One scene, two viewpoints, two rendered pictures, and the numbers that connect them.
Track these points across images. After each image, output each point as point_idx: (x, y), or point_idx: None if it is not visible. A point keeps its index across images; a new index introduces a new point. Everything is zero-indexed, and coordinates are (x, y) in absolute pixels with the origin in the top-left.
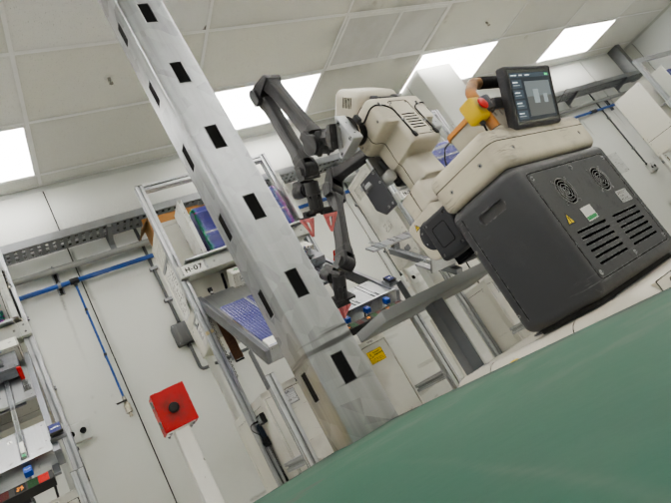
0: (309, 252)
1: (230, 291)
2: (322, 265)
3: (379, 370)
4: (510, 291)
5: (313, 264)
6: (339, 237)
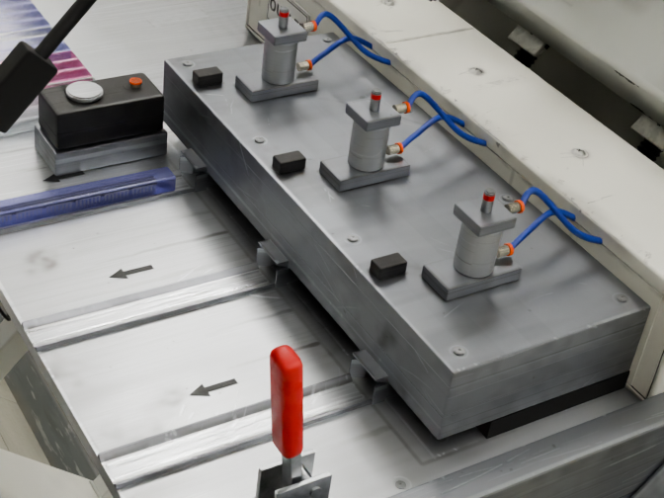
0: (456, 246)
1: (208, 9)
2: (415, 425)
3: None
4: None
5: (359, 326)
6: None
